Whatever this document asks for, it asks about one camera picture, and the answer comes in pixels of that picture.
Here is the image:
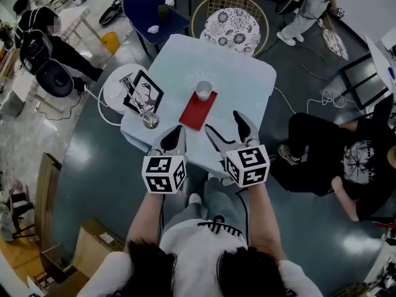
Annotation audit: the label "silver metal ornament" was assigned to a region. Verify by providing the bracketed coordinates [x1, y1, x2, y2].
[119, 75, 160, 130]

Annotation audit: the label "person's grey jeans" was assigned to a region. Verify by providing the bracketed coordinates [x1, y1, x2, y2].
[162, 178, 248, 244]

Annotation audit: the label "light wooden table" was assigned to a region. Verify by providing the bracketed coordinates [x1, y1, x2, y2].
[58, 6, 103, 41]

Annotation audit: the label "grey cushion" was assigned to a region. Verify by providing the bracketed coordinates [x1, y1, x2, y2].
[0, 90, 25, 117]

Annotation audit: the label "white cup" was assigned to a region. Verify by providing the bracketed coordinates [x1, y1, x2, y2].
[195, 80, 213, 101]

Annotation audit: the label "person's right forearm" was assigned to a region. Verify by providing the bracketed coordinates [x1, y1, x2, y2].
[247, 183, 287, 261]

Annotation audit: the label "table with white cloth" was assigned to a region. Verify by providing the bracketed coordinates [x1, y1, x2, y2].
[119, 34, 277, 179]

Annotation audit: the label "black picture frame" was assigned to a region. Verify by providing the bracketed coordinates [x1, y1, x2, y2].
[123, 69, 164, 114]

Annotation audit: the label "wooden board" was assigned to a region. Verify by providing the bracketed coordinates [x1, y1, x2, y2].
[33, 152, 62, 250]

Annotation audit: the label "cardboard box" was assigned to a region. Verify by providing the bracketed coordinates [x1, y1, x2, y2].
[71, 217, 126, 278]

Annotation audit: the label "yellow bucket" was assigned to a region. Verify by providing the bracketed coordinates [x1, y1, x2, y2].
[101, 32, 120, 54]

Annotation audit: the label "black shell chair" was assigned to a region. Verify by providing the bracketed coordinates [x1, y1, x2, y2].
[36, 59, 75, 98]

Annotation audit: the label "yellow wire chair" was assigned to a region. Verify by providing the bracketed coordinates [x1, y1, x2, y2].
[191, 0, 270, 58]
[317, 11, 350, 61]

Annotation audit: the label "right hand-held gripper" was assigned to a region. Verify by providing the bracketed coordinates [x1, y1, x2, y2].
[205, 110, 270, 187]

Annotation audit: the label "white round side table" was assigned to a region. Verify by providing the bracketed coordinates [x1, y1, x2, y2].
[98, 62, 149, 127]

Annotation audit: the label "floral round cushion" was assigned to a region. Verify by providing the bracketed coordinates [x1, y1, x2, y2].
[200, 7, 262, 54]
[322, 26, 349, 60]

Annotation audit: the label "person's white T-shirt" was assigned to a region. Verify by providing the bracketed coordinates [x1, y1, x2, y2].
[77, 218, 324, 297]

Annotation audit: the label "white table with black legs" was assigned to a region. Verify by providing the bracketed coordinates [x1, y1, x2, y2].
[340, 34, 396, 111]

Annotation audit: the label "person's left forearm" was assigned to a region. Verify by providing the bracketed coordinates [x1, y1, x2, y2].
[126, 192, 165, 253]

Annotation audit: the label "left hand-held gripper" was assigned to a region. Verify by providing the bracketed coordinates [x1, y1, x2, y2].
[141, 124, 188, 194]

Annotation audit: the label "black frying pan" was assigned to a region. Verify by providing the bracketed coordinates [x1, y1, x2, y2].
[98, 0, 123, 25]

